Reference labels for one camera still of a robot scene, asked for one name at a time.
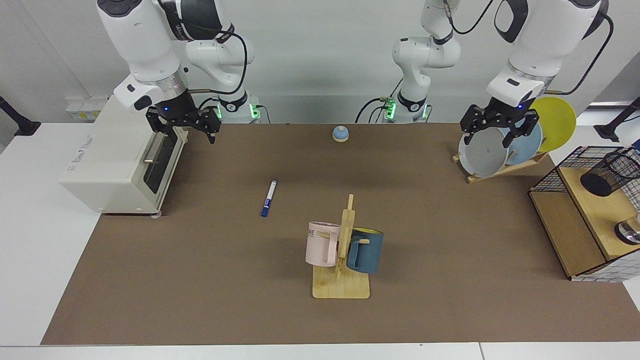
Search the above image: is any blue and white marker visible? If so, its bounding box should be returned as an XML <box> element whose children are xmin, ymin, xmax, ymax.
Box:
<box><xmin>260</xmin><ymin>180</ymin><xmax>278</xmax><ymax>218</ymax></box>

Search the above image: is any black mesh pen holder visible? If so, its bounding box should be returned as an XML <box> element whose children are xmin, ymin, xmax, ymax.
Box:
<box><xmin>580</xmin><ymin>149</ymin><xmax>640</xmax><ymax>197</ymax></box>

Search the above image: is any light blue plate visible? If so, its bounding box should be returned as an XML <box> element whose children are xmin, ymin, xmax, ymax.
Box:
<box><xmin>506</xmin><ymin>120</ymin><xmax>543</xmax><ymax>166</ymax></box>

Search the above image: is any grey plate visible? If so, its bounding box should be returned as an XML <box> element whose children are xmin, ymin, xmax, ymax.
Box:
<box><xmin>458</xmin><ymin>125</ymin><xmax>510</xmax><ymax>178</ymax></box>

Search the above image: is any wooden plate rack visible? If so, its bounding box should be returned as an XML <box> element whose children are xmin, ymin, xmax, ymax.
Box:
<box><xmin>452</xmin><ymin>151</ymin><xmax>550</xmax><ymax>184</ymax></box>

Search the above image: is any yellow plate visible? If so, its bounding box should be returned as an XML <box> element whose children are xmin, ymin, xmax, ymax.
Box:
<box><xmin>529</xmin><ymin>96</ymin><xmax>577</xmax><ymax>153</ymax></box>

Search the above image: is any pale toaster oven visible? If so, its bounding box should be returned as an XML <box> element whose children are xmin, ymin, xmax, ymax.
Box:
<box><xmin>59</xmin><ymin>95</ymin><xmax>189</xmax><ymax>217</ymax></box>

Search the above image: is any brown table cloth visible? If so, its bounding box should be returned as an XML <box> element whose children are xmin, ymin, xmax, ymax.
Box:
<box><xmin>41</xmin><ymin>123</ymin><xmax>640</xmax><ymax>346</ymax></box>

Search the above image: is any dark blue cup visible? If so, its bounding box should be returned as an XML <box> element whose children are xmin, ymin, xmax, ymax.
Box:
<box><xmin>346</xmin><ymin>227</ymin><xmax>385</xmax><ymax>275</ymax></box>

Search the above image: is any pink cup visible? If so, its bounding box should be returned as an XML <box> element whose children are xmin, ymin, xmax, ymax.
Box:
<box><xmin>305</xmin><ymin>221</ymin><xmax>342</xmax><ymax>268</ymax></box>

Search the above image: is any glass lid with metal rim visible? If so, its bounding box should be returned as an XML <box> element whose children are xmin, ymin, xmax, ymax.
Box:
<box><xmin>614</xmin><ymin>212</ymin><xmax>640</xmax><ymax>246</ymax></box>

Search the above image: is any wooden cup stand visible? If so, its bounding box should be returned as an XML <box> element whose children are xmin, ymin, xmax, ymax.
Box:
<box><xmin>312</xmin><ymin>194</ymin><xmax>371</xmax><ymax>300</ymax></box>

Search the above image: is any black base cable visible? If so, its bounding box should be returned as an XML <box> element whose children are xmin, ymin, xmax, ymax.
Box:
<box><xmin>355</xmin><ymin>75</ymin><xmax>404</xmax><ymax>124</ymax></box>
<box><xmin>199</xmin><ymin>96</ymin><xmax>271</xmax><ymax>124</ymax></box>

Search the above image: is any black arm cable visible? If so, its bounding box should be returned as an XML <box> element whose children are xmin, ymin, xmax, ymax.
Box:
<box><xmin>157</xmin><ymin>0</ymin><xmax>249</xmax><ymax>96</ymax></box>
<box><xmin>442</xmin><ymin>0</ymin><xmax>615</xmax><ymax>96</ymax></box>

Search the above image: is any white wall socket strip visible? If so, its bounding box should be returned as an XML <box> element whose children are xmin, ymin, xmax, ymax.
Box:
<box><xmin>66</xmin><ymin>98</ymin><xmax>108</xmax><ymax>122</ymax></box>

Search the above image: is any wire basket with wooden floor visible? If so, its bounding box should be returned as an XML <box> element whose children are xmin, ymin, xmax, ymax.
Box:
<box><xmin>529</xmin><ymin>146</ymin><xmax>640</xmax><ymax>283</ymax></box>

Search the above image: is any black camera stand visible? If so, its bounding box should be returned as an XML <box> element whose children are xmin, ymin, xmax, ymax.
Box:
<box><xmin>0</xmin><ymin>96</ymin><xmax>42</xmax><ymax>137</ymax></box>
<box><xmin>594</xmin><ymin>97</ymin><xmax>640</xmax><ymax>143</ymax></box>

